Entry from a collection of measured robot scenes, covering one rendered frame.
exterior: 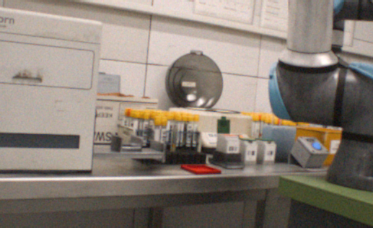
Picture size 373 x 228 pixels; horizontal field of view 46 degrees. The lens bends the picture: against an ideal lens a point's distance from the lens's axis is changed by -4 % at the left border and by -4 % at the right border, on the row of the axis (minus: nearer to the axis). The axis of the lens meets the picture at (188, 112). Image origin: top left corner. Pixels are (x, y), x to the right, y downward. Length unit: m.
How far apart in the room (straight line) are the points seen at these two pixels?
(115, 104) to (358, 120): 0.65
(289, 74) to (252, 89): 1.06
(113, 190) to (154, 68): 0.84
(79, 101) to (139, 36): 0.79
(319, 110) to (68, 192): 0.49
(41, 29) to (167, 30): 0.89
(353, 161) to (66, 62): 0.57
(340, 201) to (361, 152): 0.12
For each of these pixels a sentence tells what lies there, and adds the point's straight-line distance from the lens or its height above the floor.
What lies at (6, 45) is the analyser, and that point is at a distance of 0.85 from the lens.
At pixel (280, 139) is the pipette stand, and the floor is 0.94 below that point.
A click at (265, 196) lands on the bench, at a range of 1.15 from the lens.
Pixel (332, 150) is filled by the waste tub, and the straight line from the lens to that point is 1.36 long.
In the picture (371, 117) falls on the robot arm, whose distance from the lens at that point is 0.86.
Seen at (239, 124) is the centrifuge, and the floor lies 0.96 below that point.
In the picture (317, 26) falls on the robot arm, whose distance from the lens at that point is 0.85.
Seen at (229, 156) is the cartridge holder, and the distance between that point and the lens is 1.12.
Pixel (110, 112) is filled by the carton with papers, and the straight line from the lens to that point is 1.22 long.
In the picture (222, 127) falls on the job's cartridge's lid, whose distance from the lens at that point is 1.16.
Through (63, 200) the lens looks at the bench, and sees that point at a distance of 0.90.
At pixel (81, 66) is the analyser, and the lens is 0.88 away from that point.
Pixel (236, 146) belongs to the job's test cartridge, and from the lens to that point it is 1.13.
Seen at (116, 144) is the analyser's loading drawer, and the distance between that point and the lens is 0.96.
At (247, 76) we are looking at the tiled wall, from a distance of 1.90.
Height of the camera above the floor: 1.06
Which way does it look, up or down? 3 degrees down
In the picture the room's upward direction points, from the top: 5 degrees clockwise
